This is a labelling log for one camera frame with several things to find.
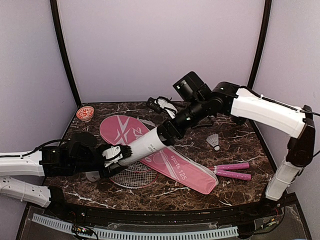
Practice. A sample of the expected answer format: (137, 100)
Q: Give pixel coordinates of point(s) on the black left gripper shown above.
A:
(110, 172)

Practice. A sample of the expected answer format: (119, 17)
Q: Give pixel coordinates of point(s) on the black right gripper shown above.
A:
(164, 129)

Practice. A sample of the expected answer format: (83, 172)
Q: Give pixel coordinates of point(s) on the clear plastic tube lid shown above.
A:
(93, 176)

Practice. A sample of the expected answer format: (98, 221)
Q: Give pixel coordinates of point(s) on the white cardboard shuttlecock tube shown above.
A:
(144, 146)

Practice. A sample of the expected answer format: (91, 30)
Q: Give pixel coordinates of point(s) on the pink racket cover bag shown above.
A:
(122, 129)

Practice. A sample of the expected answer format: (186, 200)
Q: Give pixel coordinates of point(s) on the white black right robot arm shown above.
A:
(242, 103)

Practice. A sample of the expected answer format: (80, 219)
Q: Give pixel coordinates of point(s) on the red white patterned bowl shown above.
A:
(85, 114)

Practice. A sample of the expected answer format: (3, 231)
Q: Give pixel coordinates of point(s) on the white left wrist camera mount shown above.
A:
(115, 153)

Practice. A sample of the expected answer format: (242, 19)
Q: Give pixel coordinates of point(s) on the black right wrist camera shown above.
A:
(162, 104)

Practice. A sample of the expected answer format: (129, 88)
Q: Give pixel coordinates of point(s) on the grey slotted cable duct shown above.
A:
(100, 233)

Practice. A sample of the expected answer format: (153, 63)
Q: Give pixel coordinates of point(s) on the black front table rail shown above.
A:
(244, 214)

